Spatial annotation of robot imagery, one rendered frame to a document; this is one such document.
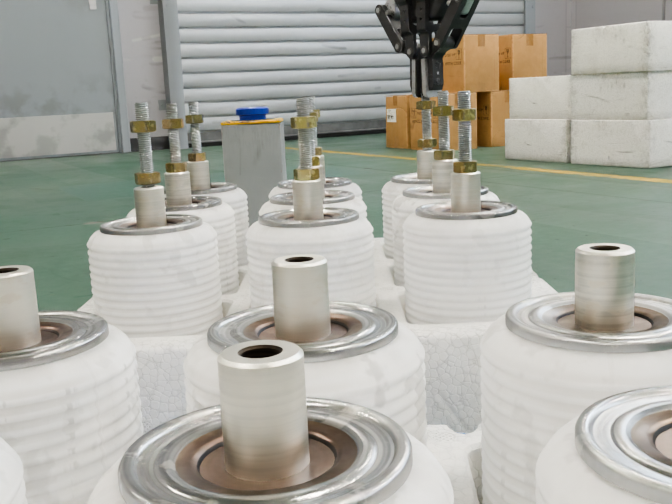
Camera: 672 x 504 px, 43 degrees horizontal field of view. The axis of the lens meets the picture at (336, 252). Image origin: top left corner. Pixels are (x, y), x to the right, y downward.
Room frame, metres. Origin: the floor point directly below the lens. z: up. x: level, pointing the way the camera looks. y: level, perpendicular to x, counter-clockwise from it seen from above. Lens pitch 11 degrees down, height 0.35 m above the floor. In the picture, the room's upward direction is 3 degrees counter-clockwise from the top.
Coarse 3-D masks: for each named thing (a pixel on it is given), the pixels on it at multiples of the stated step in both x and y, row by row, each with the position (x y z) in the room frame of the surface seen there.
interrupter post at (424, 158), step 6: (420, 150) 0.86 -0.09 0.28; (432, 150) 0.86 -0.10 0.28; (420, 156) 0.86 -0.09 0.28; (426, 156) 0.85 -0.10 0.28; (432, 156) 0.85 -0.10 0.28; (420, 162) 0.86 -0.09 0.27; (426, 162) 0.85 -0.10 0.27; (420, 168) 0.86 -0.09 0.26; (426, 168) 0.85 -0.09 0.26; (420, 174) 0.86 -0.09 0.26; (426, 174) 0.85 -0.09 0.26
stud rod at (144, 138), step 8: (136, 104) 0.62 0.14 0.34; (144, 104) 0.63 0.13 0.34; (136, 112) 0.63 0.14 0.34; (144, 112) 0.63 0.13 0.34; (144, 120) 0.62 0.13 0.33; (144, 136) 0.63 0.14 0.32; (144, 144) 0.62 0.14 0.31; (144, 152) 0.62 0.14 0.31; (144, 160) 0.62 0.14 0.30; (152, 160) 0.63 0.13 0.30; (144, 168) 0.62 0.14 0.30; (152, 168) 0.63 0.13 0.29; (152, 184) 0.63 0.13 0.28
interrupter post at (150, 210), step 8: (136, 192) 0.62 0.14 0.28; (144, 192) 0.62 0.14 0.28; (152, 192) 0.62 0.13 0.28; (160, 192) 0.62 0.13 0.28; (136, 200) 0.62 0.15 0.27; (144, 200) 0.62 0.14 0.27; (152, 200) 0.62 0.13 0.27; (160, 200) 0.62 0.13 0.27; (136, 208) 0.62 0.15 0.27; (144, 208) 0.62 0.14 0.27; (152, 208) 0.62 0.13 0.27; (160, 208) 0.62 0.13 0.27; (136, 216) 0.62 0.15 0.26; (144, 216) 0.62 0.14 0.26; (152, 216) 0.62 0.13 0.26; (160, 216) 0.62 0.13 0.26; (144, 224) 0.62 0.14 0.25; (152, 224) 0.62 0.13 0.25; (160, 224) 0.62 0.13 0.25
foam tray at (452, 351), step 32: (384, 256) 0.83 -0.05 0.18; (384, 288) 0.69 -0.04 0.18; (544, 288) 0.67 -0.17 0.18; (160, 352) 0.55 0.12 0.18; (448, 352) 0.55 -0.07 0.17; (480, 352) 0.55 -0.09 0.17; (160, 384) 0.55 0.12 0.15; (448, 384) 0.55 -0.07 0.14; (480, 384) 0.55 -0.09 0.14; (160, 416) 0.55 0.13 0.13; (448, 416) 0.55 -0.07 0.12; (480, 416) 0.55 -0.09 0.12
